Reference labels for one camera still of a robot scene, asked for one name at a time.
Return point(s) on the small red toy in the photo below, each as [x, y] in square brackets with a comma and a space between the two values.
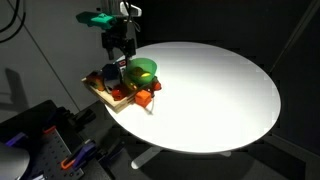
[156, 86]

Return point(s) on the yellow lemon toy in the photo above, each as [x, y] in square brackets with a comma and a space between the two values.
[138, 72]

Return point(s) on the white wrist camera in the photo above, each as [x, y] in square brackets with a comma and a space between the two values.
[131, 8]

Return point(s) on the wooden tray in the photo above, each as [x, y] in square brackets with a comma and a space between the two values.
[113, 103]

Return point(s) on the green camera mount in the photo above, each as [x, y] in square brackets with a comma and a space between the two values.
[98, 19]

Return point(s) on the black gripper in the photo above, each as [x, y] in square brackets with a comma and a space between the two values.
[118, 40]

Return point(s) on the green translucent bowl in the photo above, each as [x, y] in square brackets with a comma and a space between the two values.
[146, 65]

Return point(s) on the purple clamp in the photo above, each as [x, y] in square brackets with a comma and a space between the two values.
[85, 151]

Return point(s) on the red apple toy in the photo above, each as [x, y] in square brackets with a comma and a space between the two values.
[119, 93]

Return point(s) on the black perforated board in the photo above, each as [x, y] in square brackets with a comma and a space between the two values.
[61, 156]

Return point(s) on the blue cube block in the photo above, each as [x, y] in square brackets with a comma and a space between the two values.
[111, 72]

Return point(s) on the black equipment block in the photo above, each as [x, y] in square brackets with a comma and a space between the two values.
[30, 118]

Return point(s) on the orange cube block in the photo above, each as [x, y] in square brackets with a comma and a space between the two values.
[143, 98]

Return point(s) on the white table foot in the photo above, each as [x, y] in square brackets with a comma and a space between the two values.
[145, 158]
[225, 153]

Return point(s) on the orange dice cube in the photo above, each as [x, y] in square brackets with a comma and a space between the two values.
[95, 80]

